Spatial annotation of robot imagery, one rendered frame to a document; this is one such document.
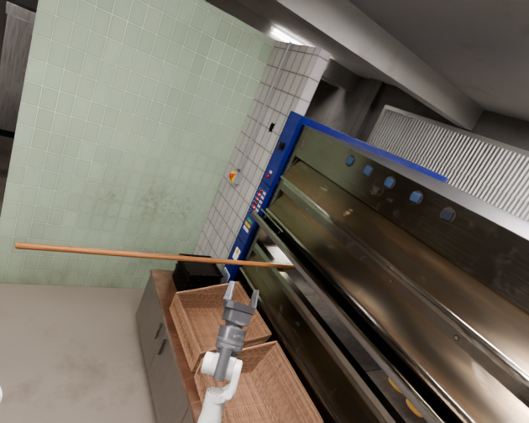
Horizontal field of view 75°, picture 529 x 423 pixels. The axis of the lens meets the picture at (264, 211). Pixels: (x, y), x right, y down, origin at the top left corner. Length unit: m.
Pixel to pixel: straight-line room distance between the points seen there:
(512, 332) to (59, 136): 2.85
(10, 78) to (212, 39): 4.17
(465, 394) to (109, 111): 2.70
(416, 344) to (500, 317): 0.35
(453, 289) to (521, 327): 0.25
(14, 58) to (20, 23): 0.48
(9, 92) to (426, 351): 6.27
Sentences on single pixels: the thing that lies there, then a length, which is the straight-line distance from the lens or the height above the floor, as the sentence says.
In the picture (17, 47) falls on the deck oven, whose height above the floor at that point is 1.37.
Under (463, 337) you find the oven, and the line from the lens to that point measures 1.58.
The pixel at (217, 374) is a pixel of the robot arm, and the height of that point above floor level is 1.41.
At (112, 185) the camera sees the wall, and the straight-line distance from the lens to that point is 3.09.
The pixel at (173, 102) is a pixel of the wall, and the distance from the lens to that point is 2.95.
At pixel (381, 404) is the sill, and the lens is 1.84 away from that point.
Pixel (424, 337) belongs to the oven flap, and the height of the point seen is 1.56.
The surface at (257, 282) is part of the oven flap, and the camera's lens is 2.51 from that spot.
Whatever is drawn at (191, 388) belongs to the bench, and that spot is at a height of 0.58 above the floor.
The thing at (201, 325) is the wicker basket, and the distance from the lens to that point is 2.58.
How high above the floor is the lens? 2.19
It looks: 18 degrees down
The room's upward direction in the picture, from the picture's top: 24 degrees clockwise
